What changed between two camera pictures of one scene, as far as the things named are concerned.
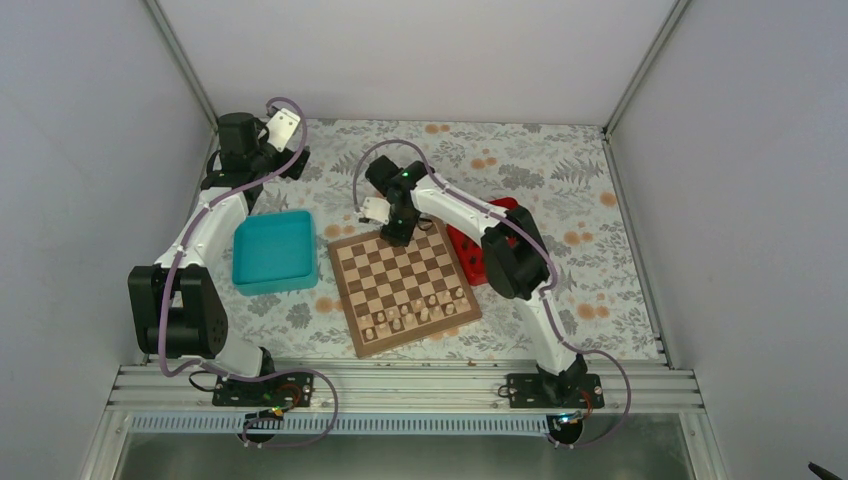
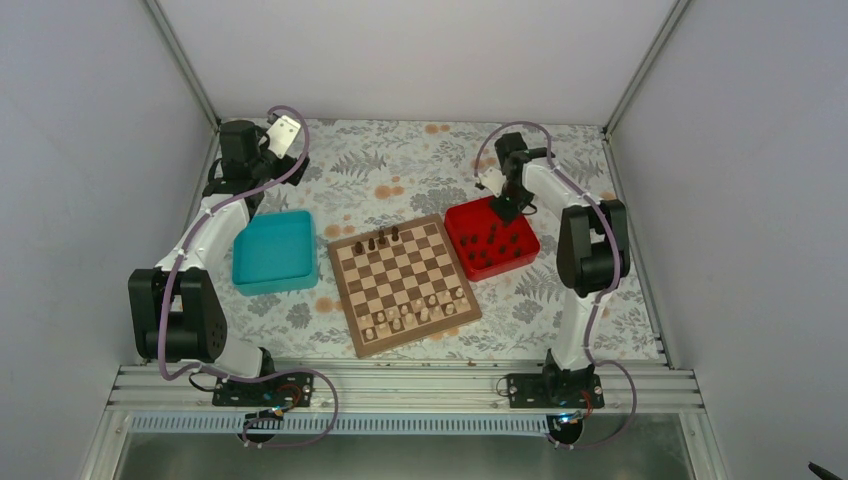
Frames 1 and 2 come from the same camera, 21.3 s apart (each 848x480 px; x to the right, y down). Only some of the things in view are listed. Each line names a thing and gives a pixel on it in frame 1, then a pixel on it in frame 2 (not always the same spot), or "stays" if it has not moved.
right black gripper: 401,237 -> 509,214
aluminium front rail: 391,388 stays
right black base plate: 536,390 stays
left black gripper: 298,166 stays
